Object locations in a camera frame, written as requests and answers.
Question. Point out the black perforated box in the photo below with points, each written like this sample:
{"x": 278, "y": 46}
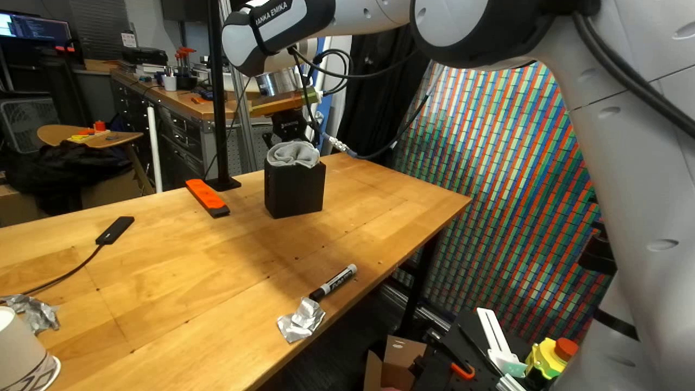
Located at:
{"x": 294, "y": 190}

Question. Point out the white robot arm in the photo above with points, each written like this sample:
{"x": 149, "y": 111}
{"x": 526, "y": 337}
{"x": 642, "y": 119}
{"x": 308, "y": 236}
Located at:
{"x": 622, "y": 82}

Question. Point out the black flat device with cable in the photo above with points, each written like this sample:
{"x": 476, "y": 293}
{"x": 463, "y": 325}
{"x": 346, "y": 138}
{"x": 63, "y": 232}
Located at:
{"x": 115, "y": 232}

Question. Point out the white paper cup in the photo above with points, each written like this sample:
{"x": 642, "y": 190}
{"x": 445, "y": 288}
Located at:
{"x": 24, "y": 364}

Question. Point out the black white marker pen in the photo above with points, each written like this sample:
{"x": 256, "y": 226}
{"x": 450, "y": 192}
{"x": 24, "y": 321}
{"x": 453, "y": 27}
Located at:
{"x": 333, "y": 284}

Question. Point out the black vertical pole stand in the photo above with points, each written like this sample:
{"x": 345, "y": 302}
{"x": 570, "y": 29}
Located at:
{"x": 223, "y": 180}

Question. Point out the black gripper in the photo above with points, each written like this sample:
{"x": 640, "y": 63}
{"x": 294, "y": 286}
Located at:
{"x": 289, "y": 125}

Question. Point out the yellow red emergency stop button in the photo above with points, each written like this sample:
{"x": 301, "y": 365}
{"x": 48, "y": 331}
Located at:
{"x": 551, "y": 357}

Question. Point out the white terry cloth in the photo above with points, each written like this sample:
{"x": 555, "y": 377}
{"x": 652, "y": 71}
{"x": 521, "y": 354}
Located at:
{"x": 292, "y": 153}

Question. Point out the round wooden stool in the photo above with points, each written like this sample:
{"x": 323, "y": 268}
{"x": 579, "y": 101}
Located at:
{"x": 100, "y": 140}

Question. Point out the brown cardboard box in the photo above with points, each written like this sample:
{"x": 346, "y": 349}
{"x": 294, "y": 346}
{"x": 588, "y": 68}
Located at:
{"x": 397, "y": 367}

